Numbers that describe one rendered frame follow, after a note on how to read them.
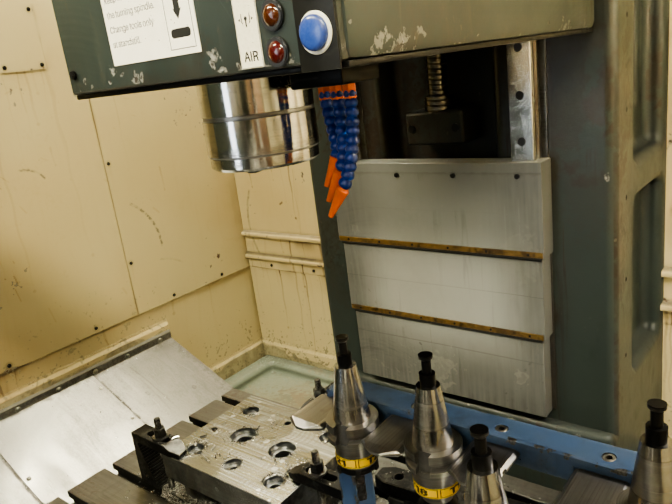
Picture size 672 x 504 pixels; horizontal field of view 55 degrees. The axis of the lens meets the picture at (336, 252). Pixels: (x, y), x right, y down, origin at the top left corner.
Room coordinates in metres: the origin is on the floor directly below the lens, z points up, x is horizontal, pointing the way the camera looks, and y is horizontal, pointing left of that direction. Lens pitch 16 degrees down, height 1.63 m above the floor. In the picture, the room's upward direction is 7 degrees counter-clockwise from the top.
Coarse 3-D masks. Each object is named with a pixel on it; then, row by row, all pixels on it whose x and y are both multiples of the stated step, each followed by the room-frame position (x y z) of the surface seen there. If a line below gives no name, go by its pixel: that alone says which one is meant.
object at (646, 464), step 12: (648, 444) 0.46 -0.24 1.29; (636, 456) 0.47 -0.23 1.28; (648, 456) 0.45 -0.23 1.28; (660, 456) 0.45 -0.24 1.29; (636, 468) 0.46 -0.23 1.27; (648, 468) 0.45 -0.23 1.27; (660, 468) 0.45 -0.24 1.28; (636, 480) 0.46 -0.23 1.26; (648, 480) 0.45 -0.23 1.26; (660, 480) 0.44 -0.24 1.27; (636, 492) 0.46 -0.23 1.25; (648, 492) 0.45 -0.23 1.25; (660, 492) 0.44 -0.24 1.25
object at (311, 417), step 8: (320, 400) 0.74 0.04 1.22; (328, 400) 0.73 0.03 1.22; (304, 408) 0.72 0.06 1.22; (312, 408) 0.72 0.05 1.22; (320, 408) 0.72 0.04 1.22; (328, 408) 0.71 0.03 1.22; (296, 416) 0.70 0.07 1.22; (304, 416) 0.70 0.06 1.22; (312, 416) 0.70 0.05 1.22; (320, 416) 0.70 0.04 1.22; (296, 424) 0.69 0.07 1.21; (304, 424) 0.69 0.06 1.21; (312, 424) 0.68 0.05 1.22; (320, 424) 0.68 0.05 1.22
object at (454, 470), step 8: (496, 448) 0.59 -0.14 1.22; (504, 448) 0.59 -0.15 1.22; (464, 456) 0.58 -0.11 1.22; (496, 456) 0.57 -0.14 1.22; (504, 456) 0.57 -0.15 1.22; (512, 456) 0.57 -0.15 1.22; (456, 464) 0.57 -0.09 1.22; (464, 464) 0.57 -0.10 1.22; (504, 464) 0.56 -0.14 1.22; (512, 464) 0.56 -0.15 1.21; (448, 472) 0.56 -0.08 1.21; (456, 472) 0.56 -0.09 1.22; (464, 472) 0.55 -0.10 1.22; (504, 472) 0.55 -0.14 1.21; (456, 480) 0.55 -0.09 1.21; (464, 480) 0.54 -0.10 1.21
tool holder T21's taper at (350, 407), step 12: (336, 372) 0.67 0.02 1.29; (348, 372) 0.66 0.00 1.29; (336, 384) 0.67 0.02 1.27; (348, 384) 0.66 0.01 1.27; (360, 384) 0.67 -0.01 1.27; (336, 396) 0.66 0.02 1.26; (348, 396) 0.66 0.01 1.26; (360, 396) 0.66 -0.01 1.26; (336, 408) 0.66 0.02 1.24; (348, 408) 0.66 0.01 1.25; (360, 408) 0.66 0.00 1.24; (336, 420) 0.66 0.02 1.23; (348, 420) 0.65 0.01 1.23; (360, 420) 0.65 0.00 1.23
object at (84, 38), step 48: (96, 0) 0.79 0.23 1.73; (288, 0) 0.60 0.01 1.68; (336, 0) 0.57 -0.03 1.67; (384, 0) 0.61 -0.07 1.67; (432, 0) 0.68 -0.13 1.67; (480, 0) 0.76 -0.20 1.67; (528, 0) 0.86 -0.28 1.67; (576, 0) 0.99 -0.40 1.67; (96, 48) 0.80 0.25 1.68; (384, 48) 0.61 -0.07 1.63; (432, 48) 0.68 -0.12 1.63; (96, 96) 0.83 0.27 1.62
